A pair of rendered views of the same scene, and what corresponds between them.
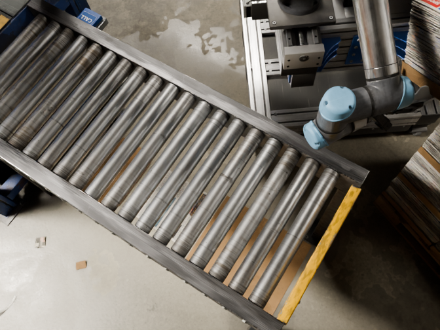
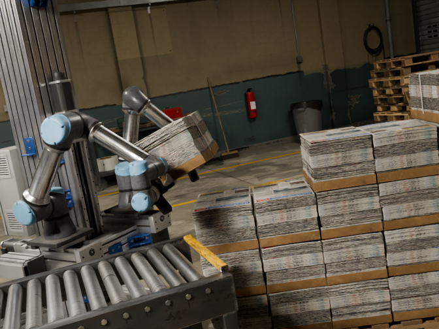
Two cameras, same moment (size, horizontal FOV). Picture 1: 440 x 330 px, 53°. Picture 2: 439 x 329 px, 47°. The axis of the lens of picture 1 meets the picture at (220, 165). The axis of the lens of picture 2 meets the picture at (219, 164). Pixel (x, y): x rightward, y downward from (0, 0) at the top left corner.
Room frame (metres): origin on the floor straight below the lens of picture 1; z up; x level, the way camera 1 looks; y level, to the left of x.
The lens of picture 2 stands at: (-0.76, 1.27, 1.41)
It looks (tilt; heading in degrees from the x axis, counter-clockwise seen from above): 9 degrees down; 299
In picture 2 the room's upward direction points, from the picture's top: 9 degrees counter-clockwise
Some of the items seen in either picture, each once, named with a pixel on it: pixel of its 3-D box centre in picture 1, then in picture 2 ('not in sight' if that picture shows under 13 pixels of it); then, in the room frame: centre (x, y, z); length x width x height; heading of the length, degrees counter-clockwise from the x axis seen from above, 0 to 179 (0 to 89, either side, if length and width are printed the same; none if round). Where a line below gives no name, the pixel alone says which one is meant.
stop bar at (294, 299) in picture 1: (321, 251); (204, 250); (0.19, -0.23, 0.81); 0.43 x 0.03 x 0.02; 138
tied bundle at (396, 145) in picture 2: not in sight; (394, 149); (-0.33, -1.27, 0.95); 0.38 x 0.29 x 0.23; 115
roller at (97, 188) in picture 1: (134, 139); (13, 313); (0.65, 0.26, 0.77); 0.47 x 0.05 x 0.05; 138
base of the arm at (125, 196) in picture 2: not in sight; (130, 195); (1.00, -0.86, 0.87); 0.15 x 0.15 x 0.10
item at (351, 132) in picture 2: not in sight; (332, 134); (-0.07, -1.15, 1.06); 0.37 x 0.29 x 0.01; 116
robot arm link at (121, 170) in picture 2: not in sight; (127, 174); (1.00, -0.87, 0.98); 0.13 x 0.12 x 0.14; 126
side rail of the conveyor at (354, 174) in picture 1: (181, 88); (19, 296); (0.83, 0.08, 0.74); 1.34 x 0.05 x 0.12; 48
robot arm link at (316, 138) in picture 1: (327, 128); (144, 199); (0.47, -0.29, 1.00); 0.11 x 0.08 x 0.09; 108
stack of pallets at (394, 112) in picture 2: not in sight; (418, 93); (0.31, -7.94, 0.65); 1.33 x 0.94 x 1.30; 52
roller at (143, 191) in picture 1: (167, 159); (54, 301); (0.56, 0.16, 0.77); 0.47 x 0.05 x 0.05; 138
